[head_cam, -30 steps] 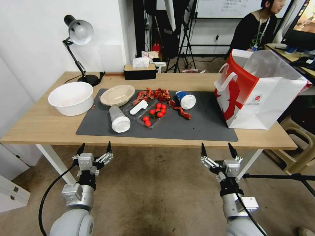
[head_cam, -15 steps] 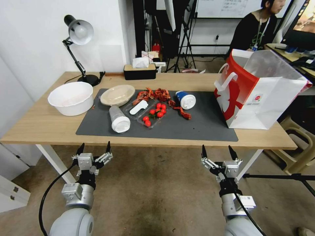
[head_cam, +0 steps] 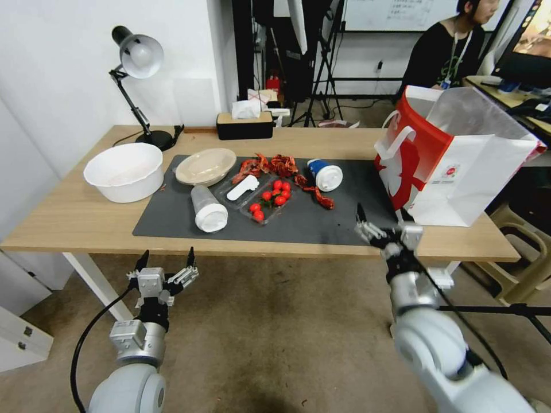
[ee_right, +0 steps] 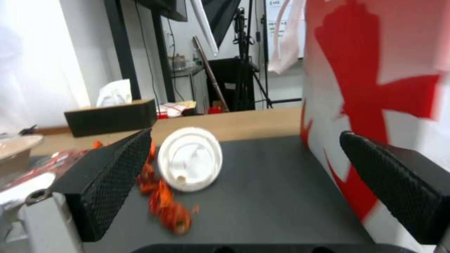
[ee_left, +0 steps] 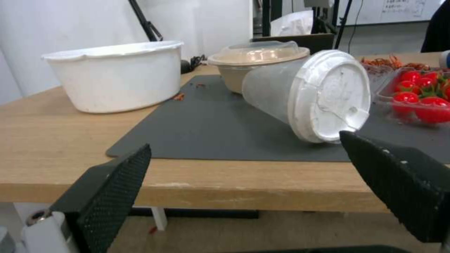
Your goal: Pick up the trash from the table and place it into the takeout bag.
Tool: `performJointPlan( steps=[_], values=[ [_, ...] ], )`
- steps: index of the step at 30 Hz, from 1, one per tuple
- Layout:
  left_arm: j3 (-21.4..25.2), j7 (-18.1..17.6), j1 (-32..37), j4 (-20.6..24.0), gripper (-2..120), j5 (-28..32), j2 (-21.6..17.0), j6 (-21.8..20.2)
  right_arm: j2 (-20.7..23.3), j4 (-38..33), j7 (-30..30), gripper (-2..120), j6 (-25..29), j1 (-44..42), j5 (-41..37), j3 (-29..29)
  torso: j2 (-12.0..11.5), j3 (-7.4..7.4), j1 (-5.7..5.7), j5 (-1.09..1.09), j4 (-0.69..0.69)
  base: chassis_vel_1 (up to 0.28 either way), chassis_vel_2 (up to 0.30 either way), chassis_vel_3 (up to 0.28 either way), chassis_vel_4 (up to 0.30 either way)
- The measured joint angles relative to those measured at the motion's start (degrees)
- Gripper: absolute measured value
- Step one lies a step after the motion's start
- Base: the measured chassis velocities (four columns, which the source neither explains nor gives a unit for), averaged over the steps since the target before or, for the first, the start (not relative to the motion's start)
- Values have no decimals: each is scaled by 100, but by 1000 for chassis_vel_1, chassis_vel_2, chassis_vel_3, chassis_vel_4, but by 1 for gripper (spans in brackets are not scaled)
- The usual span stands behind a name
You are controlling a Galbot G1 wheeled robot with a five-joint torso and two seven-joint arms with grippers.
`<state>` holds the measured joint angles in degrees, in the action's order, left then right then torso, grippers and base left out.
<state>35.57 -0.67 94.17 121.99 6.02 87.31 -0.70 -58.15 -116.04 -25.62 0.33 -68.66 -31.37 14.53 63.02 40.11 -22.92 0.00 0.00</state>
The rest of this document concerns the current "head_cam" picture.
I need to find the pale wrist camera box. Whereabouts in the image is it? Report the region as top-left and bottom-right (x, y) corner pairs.
(399, 224), (424, 251)
(138, 267), (167, 298)

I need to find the clear cup white lid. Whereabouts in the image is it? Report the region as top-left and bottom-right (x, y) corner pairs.
(191, 184), (230, 234)

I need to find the white cabinet with latches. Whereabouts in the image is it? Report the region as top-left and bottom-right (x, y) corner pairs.
(0, 304), (55, 373)

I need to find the person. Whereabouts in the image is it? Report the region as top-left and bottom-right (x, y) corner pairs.
(395, 0), (496, 105)

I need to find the white tissue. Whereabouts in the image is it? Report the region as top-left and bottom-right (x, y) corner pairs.
(231, 99), (262, 120)

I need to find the blue white paper cup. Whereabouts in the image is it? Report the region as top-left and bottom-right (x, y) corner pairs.
(306, 158), (344, 193)

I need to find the black computer monitor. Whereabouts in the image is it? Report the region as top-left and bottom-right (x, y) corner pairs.
(490, 0), (551, 92)

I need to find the beige lidded takeout bowl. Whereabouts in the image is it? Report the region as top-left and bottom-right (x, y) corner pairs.
(174, 147), (238, 188)

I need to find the white plastic spoon packet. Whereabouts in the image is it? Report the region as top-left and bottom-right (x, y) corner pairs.
(226, 175), (259, 202)

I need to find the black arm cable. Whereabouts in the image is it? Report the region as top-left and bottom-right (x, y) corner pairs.
(70, 286), (143, 405)
(402, 240), (510, 380)

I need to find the wooden background desk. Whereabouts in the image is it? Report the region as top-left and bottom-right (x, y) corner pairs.
(463, 75), (551, 145)

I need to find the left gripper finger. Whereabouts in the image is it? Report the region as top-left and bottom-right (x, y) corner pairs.
(168, 247), (200, 288)
(127, 250), (150, 280)

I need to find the black tripod stand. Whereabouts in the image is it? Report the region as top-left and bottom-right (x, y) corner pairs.
(287, 0), (347, 128)

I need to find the black desk lamp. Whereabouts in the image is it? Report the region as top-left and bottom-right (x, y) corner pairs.
(108, 25), (174, 151)

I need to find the red white plastic wrapper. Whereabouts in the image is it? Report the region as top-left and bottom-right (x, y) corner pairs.
(317, 119), (360, 130)

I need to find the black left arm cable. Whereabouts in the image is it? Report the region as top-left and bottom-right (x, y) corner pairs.
(70, 286), (143, 405)

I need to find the cardboard box red tape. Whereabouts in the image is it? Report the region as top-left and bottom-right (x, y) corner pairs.
(247, 87), (281, 109)

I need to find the dark grey table mat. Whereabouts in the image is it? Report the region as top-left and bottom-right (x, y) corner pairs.
(132, 154), (414, 247)

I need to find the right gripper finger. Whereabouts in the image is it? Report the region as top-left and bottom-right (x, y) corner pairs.
(354, 202), (387, 246)

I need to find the white plastic basin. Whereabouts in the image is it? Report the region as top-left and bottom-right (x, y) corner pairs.
(83, 142), (164, 204)

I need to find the red white delivery bag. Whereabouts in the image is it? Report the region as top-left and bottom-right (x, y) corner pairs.
(373, 85), (548, 228)

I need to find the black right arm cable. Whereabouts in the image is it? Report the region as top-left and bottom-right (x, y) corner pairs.
(402, 240), (510, 380)

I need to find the white folded reflector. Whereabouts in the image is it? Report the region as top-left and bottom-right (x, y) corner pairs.
(286, 0), (309, 56)

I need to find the whiteboard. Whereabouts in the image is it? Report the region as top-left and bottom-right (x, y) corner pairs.
(343, 0), (514, 33)

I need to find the clear disposable takeout box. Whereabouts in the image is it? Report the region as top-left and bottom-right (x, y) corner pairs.
(214, 172), (296, 227)

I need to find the beige plastic stool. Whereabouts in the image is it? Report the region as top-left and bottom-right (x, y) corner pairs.
(471, 202), (551, 307)

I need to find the white table leg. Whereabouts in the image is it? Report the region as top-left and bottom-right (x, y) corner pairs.
(62, 252), (135, 322)
(426, 260), (462, 295)

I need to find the black tissue box wooden lid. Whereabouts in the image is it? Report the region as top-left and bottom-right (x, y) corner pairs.
(216, 111), (274, 141)

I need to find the black tripod rod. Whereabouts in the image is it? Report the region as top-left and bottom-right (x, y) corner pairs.
(437, 302), (551, 345)

